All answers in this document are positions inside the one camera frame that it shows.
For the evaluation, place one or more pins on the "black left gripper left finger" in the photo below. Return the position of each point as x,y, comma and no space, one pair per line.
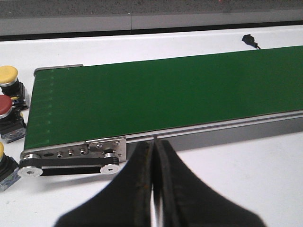
125,202

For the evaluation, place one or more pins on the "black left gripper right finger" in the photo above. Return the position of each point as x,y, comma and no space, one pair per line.
189,202

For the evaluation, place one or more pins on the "red mushroom push button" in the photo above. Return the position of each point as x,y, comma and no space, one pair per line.
12,125

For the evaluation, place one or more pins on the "yellow mushroom push button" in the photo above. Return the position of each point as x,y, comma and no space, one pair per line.
12,87

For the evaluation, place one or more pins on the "black drive timing belt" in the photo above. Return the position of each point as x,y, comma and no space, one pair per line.
34,166

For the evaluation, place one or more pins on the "green conveyor belt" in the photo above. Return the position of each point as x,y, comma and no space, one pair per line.
81,103

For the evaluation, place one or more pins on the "yellow push button at corner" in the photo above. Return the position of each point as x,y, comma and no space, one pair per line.
8,170

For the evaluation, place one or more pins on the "grey stone counter slab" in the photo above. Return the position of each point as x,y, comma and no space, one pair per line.
68,8

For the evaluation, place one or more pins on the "aluminium conveyor side rail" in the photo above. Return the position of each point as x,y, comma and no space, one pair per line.
217,133

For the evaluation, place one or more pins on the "black sensor with cable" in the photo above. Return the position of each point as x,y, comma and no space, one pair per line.
250,40

